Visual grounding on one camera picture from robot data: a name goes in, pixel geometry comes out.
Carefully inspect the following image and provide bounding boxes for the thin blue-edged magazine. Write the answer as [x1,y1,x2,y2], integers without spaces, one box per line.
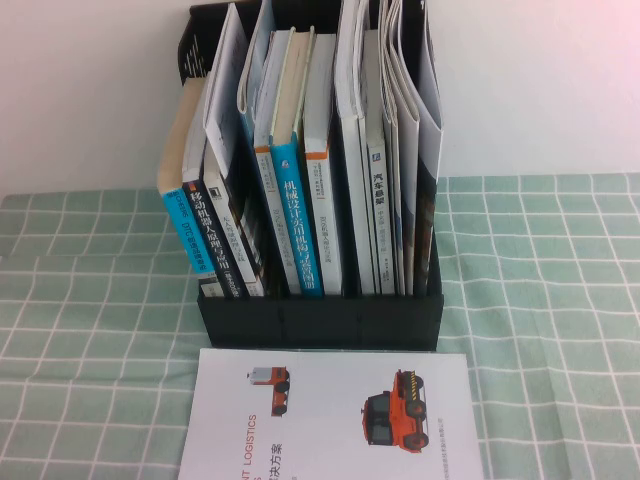
[375,0,404,296]

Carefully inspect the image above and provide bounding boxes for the blue spine mechanism book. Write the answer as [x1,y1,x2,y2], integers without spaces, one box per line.
[269,27,325,299]

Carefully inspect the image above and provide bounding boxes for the thin pale blue magazine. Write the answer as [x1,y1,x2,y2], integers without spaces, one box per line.
[236,0,277,146]

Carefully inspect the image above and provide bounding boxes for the light blue spine book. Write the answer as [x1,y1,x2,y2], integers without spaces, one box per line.
[156,78,211,275]

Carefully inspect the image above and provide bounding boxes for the thin white dark brochure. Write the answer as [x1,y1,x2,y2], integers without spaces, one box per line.
[202,3,269,297]

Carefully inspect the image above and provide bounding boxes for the black spine robot book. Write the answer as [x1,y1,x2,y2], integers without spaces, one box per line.
[180,74,251,301]

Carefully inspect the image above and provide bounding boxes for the white car suspension book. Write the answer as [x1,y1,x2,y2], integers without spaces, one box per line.
[360,28,397,296]

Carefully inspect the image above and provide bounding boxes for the green white checkered tablecloth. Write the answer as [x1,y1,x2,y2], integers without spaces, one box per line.
[0,172,640,480]

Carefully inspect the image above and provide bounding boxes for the slim white orange-band book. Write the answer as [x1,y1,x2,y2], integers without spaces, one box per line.
[252,29,303,296]

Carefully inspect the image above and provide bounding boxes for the thick white orange-band book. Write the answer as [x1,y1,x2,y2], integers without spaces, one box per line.
[302,32,346,297]

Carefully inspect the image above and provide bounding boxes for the black perforated book holder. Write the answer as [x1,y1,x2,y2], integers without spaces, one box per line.
[173,0,446,352]

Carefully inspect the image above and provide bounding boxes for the white brochure orange trucks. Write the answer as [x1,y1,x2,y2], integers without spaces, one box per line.
[177,347,485,480]

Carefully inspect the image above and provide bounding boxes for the white black spine book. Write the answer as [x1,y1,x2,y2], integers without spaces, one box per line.
[201,144,266,299]

